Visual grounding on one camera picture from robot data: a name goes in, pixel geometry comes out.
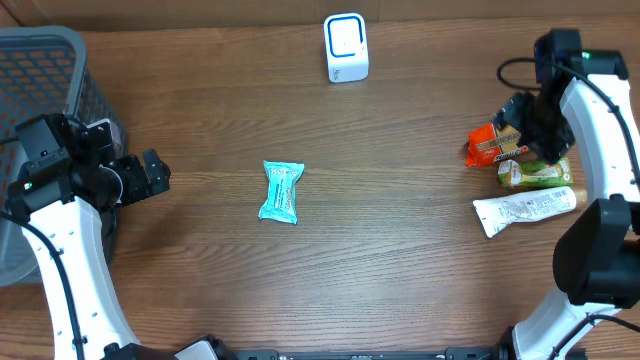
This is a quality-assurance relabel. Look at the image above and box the white cosmetic tube gold cap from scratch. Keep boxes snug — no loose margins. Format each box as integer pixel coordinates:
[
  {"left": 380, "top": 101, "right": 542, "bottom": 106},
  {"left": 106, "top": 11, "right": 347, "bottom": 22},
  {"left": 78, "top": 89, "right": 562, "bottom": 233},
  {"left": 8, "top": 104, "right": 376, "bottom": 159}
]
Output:
[{"left": 472, "top": 186, "right": 587, "bottom": 238}]

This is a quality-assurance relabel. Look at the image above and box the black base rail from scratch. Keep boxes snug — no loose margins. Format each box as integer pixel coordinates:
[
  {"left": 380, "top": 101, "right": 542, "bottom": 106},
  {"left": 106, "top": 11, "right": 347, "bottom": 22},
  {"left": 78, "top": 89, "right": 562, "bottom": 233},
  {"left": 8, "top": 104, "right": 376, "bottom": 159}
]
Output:
[{"left": 234, "top": 347, "right": 511, "bottom": 360}]

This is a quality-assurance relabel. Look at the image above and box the orange biscuit roll package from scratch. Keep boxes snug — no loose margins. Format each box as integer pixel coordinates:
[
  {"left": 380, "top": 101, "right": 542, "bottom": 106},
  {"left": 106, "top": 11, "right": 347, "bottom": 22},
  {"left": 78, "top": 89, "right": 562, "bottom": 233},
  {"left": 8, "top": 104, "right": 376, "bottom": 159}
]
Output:
[{"left": 465, "top": 123, "right": 529, "bottom": 167}]

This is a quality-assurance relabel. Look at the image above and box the green juice carton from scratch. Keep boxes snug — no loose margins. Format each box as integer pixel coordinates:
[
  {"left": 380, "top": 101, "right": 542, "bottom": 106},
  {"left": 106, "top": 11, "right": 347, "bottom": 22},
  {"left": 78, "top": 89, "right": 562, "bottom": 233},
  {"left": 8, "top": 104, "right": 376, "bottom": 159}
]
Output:
[{"left": 498, "top": 157, "right": 574, "bottom": 188}]

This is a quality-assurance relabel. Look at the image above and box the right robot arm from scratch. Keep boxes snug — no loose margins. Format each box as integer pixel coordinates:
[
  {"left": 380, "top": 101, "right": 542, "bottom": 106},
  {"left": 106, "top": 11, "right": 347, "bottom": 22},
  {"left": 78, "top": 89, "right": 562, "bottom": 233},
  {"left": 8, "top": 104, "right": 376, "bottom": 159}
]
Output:
[{"left": 490, "top": 48, "right": 639, "bottom": 359}]

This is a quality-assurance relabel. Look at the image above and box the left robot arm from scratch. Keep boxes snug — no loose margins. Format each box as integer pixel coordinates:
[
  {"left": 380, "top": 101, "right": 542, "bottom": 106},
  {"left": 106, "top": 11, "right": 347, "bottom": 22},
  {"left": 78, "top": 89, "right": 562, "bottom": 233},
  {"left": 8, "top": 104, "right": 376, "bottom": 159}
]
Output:
[{"left": 1, "top": 114, "right": 227, "bottom": 360}]

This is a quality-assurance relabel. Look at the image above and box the grey plastic shopping basket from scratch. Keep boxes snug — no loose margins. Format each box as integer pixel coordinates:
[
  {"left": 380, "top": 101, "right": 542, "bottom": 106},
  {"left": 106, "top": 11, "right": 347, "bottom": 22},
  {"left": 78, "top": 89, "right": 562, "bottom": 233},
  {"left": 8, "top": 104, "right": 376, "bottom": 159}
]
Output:
[{"left": 1, "top": 26, "right": 128, "bottom": 287}]

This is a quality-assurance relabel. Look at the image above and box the white barcode scanner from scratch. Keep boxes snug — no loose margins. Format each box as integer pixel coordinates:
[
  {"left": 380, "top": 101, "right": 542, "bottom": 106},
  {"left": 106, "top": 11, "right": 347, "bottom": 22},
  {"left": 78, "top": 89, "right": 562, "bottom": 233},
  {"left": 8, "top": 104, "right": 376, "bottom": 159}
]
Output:
[{"left": 323, "top": 13, "right": 370, "bottom": 83}]

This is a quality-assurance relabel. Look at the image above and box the teal wet wipes pack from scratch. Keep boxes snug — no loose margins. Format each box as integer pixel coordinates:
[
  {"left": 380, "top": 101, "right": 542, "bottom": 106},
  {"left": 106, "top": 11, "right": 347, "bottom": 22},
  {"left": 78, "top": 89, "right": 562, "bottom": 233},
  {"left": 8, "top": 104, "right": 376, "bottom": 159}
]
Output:
[{"left": 259, "top": 161, "right": 305, "bottom": 225}]

